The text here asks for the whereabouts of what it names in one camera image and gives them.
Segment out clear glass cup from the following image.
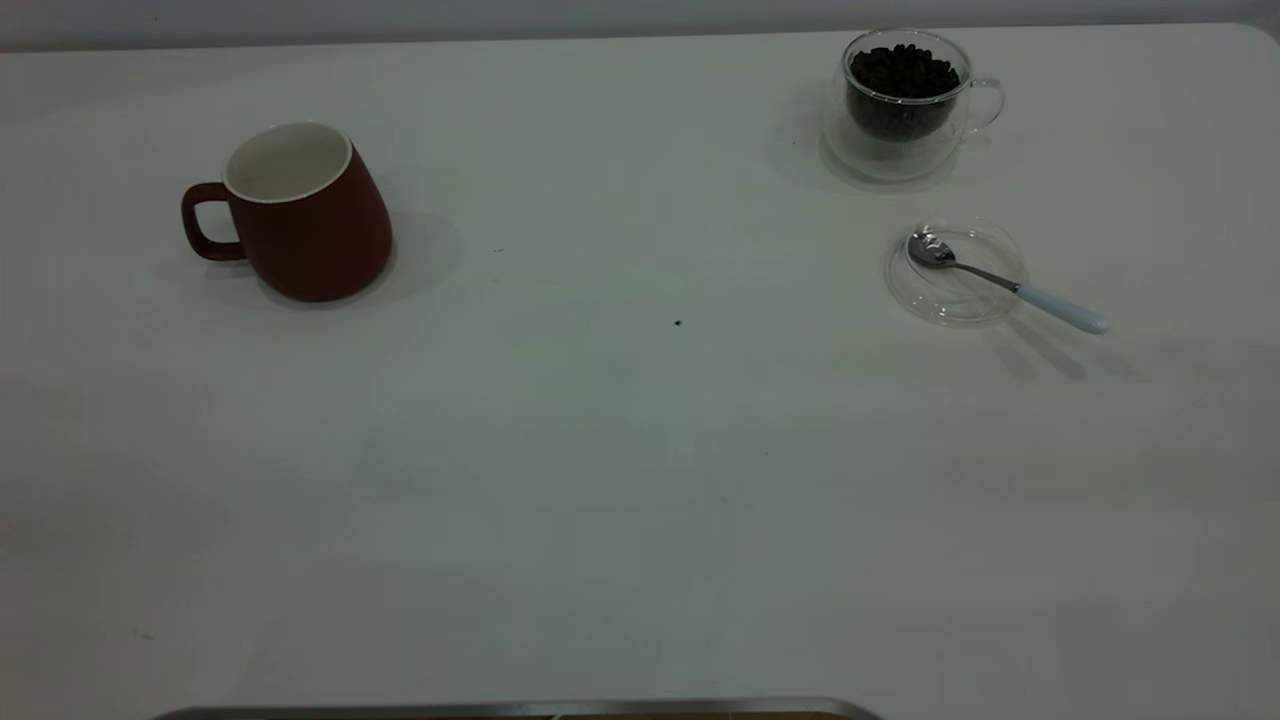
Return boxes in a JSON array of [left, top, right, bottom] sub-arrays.
[[822, 28, 1005, 182]]

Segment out red ceramic mug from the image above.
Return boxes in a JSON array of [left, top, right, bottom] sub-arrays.
[[181, 121, 394, 303]]

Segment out spoon with pale blue handle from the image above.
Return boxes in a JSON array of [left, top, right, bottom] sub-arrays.
[[907, 231, 1109, 335]]

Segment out dark coffee beans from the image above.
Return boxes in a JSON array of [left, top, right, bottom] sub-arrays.
[[849, 44, 962, 142]]

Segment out clear glass saucer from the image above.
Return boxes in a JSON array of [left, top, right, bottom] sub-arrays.
[[884, 220, 1029, 327]]

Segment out grey metal tray edge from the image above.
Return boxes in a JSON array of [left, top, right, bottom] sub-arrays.
[[150, 698, 886, 720]]

